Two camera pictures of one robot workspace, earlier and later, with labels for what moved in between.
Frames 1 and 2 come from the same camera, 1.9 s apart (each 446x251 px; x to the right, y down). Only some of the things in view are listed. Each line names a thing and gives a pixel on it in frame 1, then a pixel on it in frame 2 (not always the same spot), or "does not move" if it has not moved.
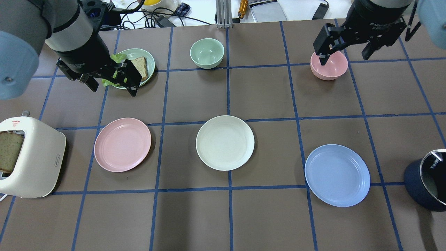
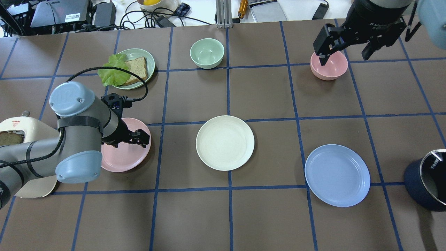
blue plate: [337, 175] does not move
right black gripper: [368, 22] does not move
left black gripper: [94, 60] -> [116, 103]
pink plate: [122, 144] does not move
